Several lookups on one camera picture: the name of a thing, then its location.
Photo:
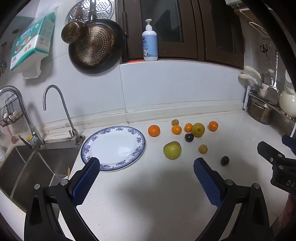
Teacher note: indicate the steel sink basin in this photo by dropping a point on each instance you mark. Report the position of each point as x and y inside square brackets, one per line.
[25, 167]

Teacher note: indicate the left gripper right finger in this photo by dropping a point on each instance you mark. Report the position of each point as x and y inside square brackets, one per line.
[252, 222]

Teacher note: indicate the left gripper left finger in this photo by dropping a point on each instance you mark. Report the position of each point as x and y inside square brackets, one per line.
[41, 222]

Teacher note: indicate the small copper saucepan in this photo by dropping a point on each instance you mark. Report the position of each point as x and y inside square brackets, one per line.
[76, 30]

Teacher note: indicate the small brownish green fruit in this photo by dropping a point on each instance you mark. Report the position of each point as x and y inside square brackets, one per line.
[175, 122]

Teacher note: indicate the white dish rack bracket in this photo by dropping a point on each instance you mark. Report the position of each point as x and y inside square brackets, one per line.
[249, 88]

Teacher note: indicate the perforated copper strainer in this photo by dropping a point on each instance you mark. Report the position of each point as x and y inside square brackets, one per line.
[94, 47]

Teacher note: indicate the large orange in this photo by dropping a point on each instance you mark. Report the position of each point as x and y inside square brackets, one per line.
[154, 130]

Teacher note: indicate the steel pot on rack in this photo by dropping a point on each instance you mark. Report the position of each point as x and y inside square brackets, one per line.
[260, 111]

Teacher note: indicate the small orange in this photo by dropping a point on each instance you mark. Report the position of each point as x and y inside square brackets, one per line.
[176, 129]
[188, 127]

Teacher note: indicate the dark wooden window frame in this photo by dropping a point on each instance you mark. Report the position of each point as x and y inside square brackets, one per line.
[207, 31]

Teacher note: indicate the dark plum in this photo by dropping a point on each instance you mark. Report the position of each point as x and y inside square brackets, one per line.
[225, 160]
[189, 137]

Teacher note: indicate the steel spatula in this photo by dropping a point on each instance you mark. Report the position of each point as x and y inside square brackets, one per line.
[272, 93]

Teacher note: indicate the dark plum front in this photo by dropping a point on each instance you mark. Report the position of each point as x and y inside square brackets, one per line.
[225, 160]

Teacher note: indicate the person right hand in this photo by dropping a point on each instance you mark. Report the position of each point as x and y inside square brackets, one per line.
[288, 211]

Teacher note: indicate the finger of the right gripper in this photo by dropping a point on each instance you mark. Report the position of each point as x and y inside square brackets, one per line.
[269, 153]
[289, 142]

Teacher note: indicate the white ceramic teapot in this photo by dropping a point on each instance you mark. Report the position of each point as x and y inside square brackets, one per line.
[287, 102]

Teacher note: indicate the black wire basket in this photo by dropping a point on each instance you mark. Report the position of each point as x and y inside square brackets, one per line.
[11, 111]

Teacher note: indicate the blue lotion pump bottle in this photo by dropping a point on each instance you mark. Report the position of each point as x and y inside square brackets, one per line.
[149, 42]

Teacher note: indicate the black scissors on wall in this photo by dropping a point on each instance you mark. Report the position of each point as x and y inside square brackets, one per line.
[264, 50]

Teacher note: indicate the teal paper towel box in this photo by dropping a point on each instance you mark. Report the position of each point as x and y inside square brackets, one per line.
[33, 45]

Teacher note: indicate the thin gooseneck faucet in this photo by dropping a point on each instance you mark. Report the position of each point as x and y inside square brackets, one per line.
[76, 138]

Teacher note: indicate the green apple front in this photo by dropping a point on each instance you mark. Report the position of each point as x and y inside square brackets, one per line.
[172, 150]

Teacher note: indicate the green apple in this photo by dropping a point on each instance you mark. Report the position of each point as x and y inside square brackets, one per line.
[198, 130]
[172, 150]

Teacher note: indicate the black frying pan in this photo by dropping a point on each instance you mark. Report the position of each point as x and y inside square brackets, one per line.
[113, 57]

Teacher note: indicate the small yellow brown fruit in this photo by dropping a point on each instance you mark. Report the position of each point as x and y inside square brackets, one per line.
[203, 149]

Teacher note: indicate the blue white porcelain plate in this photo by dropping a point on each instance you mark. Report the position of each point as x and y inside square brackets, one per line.
[116, 147]

